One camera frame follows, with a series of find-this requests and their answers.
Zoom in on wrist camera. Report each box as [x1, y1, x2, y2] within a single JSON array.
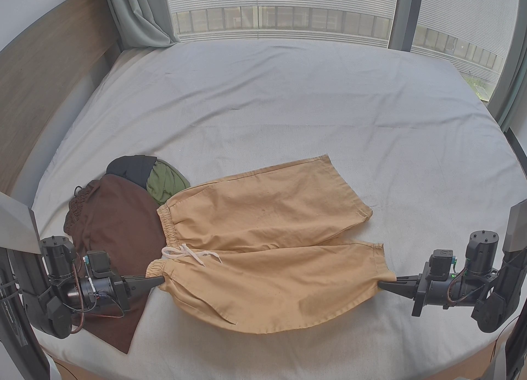
[[84, 251, 113, 279], [428, 248, 458, 281]]

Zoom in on tan shorts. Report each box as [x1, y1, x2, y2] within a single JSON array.
[[146, 155, 397, 334]]

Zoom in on black garment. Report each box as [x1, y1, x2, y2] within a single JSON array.
[[106, 155, 158, 189]]

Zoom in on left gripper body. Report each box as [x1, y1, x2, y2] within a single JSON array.
[[78, 275, 133, 315]]

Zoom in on bed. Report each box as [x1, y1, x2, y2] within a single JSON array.
[[0, 0, 527, 380]]

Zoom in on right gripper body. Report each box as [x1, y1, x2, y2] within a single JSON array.
[[411, 272, 454, 317]]

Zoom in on brown shorts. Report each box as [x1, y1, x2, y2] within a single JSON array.
[[64, 174, 167, 355]]

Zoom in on grey-green curtain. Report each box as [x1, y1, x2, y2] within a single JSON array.
[[498, 37, 527, 134], [98, 0, 180, 50]]

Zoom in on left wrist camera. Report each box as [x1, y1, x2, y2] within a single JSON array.
[[84, 251, 113, 279]]

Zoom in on green garment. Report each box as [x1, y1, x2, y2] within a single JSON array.
[[146, 159, 191, 206]]

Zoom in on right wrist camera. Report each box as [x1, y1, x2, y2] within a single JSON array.
[[428, 248, 458, 281]]

